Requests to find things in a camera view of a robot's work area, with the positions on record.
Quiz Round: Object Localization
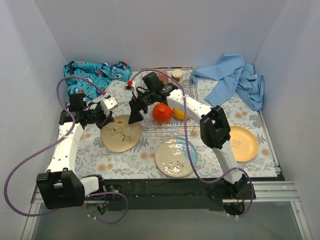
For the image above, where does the beige bird pattern plate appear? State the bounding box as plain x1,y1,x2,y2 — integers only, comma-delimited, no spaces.
100,115,142,153

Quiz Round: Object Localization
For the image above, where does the blue shark pattern cloth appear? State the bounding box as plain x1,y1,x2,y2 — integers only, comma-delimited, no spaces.
63,61,132,103

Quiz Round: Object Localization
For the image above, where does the plain orange plate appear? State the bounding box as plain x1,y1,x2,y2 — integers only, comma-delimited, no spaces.
230,125,259,163

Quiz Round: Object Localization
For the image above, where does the pink mug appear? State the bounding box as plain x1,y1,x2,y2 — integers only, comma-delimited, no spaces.
157,70,169,85

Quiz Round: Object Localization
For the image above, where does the floral table mat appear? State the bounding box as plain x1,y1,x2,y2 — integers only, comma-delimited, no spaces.
47,69,283,180

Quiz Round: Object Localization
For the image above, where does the wire dish rack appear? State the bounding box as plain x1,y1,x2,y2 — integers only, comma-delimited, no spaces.
139,65,202,133

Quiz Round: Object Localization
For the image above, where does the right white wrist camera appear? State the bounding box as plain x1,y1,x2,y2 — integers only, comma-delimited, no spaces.
124,80,138,97

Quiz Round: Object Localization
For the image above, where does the steel tumbler cup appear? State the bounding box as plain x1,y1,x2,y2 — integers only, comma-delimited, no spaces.
171,69,184,85

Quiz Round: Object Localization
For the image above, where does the beige and blue plate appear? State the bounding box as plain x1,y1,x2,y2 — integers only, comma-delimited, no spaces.
154,137,194,178

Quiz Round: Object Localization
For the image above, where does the yellow bowl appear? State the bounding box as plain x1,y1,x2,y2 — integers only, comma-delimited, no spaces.
172,107,185,120

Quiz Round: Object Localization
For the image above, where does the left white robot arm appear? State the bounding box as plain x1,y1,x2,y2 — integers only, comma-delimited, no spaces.
36,93,118,210

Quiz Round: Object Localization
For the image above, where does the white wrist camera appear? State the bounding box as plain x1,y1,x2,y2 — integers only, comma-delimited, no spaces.
99,93,118,116
124,80,138,97

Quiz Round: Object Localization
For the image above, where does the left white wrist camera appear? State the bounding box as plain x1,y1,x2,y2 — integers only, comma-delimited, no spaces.
99,93,118,116

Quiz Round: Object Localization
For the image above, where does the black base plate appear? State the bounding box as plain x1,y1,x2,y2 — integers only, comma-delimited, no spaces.
84,178,256,213

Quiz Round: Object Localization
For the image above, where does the red orange bowl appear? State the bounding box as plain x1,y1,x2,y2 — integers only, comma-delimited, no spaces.
152,103,173,123

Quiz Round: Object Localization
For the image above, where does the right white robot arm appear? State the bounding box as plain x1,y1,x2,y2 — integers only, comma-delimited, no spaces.
128,69,250,199

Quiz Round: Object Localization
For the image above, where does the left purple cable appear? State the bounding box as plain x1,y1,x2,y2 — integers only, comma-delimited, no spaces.
3,75,129,225

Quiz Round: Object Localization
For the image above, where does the aluminium frame rail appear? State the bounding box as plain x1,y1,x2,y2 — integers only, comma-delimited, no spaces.
22,178,312,240

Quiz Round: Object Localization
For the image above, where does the light blue shirt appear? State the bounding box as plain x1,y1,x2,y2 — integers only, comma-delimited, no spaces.
190,54,265,111

